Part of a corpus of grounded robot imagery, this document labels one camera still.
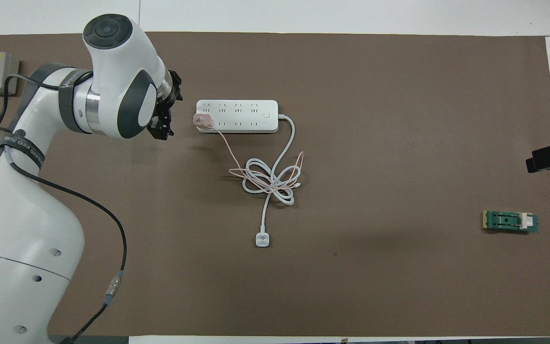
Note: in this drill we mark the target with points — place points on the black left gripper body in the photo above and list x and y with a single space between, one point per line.
169 102

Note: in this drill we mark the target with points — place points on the pink charger adapter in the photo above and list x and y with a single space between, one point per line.
202 120

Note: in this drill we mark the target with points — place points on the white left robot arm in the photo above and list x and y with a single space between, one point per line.
26 215

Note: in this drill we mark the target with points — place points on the white power strip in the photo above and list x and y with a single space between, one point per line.
251 117

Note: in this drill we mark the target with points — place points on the brown table mat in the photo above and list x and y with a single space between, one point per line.
399 286

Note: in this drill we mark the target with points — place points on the green knife switch yellow base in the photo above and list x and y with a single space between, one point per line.
509 221

